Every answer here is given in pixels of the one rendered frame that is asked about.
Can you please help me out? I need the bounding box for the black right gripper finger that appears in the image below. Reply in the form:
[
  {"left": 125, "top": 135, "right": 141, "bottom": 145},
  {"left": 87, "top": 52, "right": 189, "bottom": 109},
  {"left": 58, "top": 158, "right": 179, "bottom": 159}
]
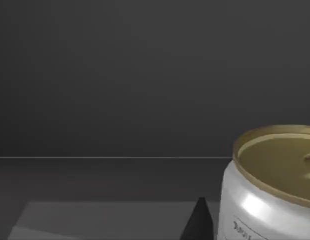
[{"left": 179, "top": 196, "right": 215, "bottom": 240}]

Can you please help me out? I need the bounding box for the silver can with gold lid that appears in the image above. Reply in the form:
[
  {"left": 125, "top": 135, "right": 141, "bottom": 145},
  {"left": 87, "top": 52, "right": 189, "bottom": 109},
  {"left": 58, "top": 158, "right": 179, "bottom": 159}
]
[{"left": 216, "top": 124, "right": 310, "bottom": 240}]

